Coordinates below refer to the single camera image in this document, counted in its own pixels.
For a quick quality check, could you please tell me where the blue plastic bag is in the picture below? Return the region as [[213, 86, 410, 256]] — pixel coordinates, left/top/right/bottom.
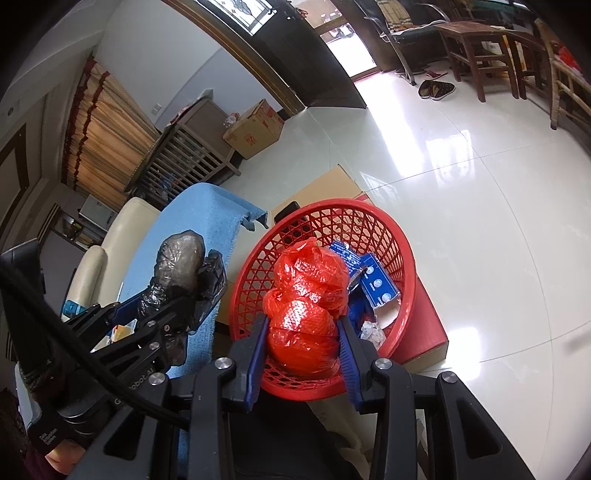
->
[[349, 289, 375, 327]]

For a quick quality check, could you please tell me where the black plastic bag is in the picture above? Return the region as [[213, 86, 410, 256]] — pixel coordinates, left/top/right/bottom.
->
[[137, 230, 228, 367]]

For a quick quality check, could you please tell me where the red plastic bag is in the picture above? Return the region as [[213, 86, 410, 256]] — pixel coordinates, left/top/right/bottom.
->
[[263, 238, 349, 380]]

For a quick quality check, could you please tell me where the blue white tissue pack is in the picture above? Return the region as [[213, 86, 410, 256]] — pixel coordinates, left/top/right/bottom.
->
[[329, 241, 401, 309]]

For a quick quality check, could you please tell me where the white paper ball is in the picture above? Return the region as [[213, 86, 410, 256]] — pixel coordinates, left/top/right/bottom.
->
[[360, 321, 387, 351]]

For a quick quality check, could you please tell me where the person's left hand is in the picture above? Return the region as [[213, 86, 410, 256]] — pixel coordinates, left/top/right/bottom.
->
[[45, 440, 86, 475]]

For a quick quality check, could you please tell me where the orange white medicine box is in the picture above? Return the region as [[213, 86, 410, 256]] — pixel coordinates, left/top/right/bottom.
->
[[110, 325, 134, 343]]

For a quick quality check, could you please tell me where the cream leather sofa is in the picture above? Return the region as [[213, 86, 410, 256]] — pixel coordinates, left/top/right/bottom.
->
[[65, 197, 160, 309]]

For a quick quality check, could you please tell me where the red plastic mesh basket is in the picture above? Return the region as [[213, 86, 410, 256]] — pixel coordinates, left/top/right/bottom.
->
[[229, 198, 417, 401]]

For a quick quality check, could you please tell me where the teal thermos bottle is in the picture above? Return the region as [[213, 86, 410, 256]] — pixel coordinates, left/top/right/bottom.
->
[[61, 299, 86, 321]]

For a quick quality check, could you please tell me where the flat cardboard box on floor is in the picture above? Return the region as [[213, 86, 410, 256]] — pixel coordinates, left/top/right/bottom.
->
[[216, 163, 450, 375]]

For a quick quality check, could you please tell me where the wooden slatted crib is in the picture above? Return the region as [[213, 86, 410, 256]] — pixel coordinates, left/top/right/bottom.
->
[[124, 97, 242, 209]]

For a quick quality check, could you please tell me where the orange curtain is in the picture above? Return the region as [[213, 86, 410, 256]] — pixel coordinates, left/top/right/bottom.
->
[[61, 56, 159, 211]]

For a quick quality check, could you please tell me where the brown slipper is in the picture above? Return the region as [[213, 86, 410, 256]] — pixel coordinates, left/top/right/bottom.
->
[[418, 80, 456, 101]]

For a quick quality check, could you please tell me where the dark wooden door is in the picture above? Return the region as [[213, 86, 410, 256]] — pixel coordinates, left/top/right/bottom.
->
[[200, 0, 366, 109]]

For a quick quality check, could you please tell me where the wooden chair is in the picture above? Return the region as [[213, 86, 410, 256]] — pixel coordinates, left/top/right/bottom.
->
[[434, 18, 591, 130]]

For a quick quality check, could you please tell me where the cardboard box by wall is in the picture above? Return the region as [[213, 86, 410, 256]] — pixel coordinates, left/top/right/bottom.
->
[[222, 99, 284, 159]]

